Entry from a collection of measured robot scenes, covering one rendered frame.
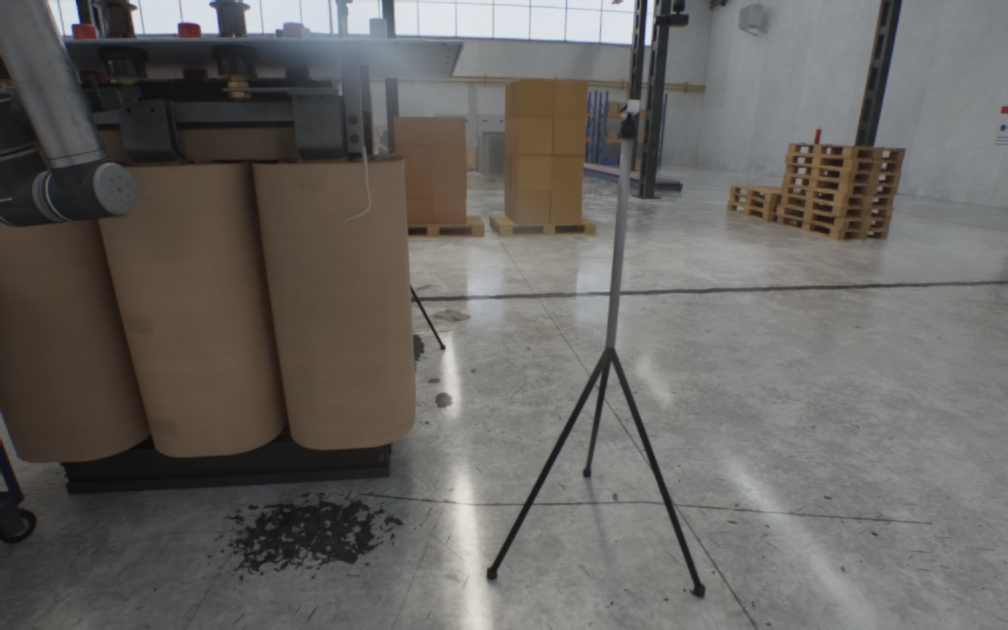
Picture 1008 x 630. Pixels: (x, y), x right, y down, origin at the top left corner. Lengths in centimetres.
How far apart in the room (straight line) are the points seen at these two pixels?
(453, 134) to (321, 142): 466
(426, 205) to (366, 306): 467
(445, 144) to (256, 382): 471
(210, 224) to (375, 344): 55
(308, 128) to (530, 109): 474
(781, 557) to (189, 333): 184
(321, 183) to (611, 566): 133
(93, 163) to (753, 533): 194
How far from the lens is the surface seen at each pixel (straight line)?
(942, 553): 209
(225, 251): 160
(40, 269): 181
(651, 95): 1094
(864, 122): 1356
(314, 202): 146
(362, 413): 165
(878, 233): 817
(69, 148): 125
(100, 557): 196
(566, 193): 623
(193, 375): 172
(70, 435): 199
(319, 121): 148
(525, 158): 607
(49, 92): 125
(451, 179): 610
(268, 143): 162
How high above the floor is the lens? 115
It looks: 20 degrees down
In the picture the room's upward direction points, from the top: 1 degrees clockwise
